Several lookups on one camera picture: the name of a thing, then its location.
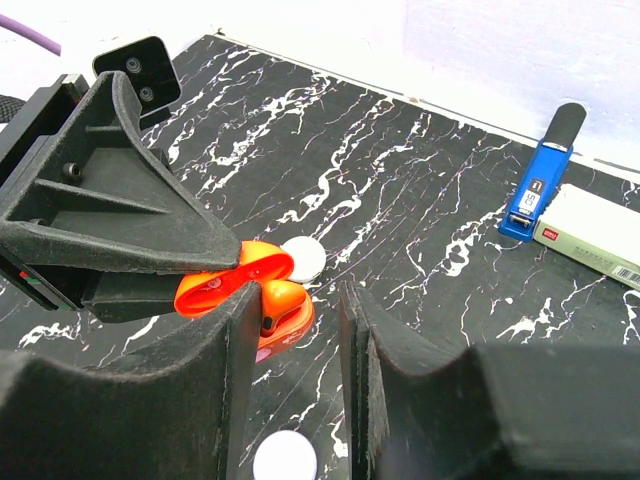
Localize white earbud charging case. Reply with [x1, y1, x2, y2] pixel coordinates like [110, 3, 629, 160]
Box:
[281, 236, 327, 284]

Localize purple earbud charging case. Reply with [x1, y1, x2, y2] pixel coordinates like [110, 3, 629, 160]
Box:
[252, 430, 318, 480]

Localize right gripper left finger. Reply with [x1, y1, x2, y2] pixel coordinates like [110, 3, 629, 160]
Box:
[1, 283, 261, 479]

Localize red earbud charging case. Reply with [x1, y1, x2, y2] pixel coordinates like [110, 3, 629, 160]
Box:
[172, 239, 316, 351]

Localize red earbud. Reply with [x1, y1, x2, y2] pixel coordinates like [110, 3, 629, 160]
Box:
[261, 280, 307, 337]

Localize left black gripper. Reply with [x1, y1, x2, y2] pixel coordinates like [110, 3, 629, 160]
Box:
[1, 72, 240, 323]

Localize white pink cardboard box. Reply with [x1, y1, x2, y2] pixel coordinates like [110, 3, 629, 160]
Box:
[534, 183, 640, 290]

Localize blue black device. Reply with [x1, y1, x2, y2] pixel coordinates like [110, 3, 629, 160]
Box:
[498, 102, 586, 242]

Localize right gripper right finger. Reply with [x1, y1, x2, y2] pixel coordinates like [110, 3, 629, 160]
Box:
[339, 282, 639, 479]

